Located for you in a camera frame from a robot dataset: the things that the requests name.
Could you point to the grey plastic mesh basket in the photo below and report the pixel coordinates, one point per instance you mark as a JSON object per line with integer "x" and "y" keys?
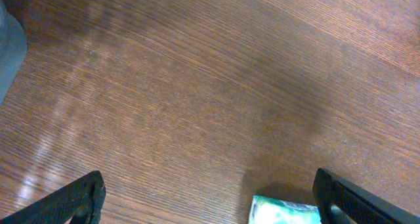
{"x": 13, "y": 49}

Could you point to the teal tissue pack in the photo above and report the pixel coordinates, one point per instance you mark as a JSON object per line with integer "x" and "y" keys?
{"x": 265, "y": 210}

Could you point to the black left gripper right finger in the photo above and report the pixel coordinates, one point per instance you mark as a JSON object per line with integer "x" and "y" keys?
{"x": 341, "y": 201}

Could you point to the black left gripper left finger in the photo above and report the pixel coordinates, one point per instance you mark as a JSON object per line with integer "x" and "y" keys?
{"x": 78, "y": 202}

